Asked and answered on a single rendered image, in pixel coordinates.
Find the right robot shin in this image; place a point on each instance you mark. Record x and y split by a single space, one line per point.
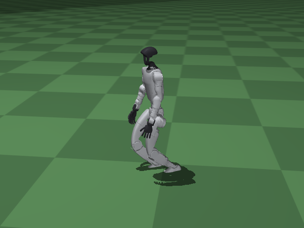
143 153

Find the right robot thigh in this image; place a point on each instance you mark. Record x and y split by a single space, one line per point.
141 122

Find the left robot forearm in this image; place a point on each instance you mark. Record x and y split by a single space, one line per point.
155 109

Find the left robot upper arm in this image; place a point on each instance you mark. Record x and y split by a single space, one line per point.
158 79

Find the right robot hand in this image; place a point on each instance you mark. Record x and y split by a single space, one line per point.
132 115

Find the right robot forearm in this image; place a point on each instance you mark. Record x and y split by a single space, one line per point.
139 99

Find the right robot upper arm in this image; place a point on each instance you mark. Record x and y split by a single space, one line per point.
142 87

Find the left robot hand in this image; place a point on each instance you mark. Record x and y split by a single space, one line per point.
147 129

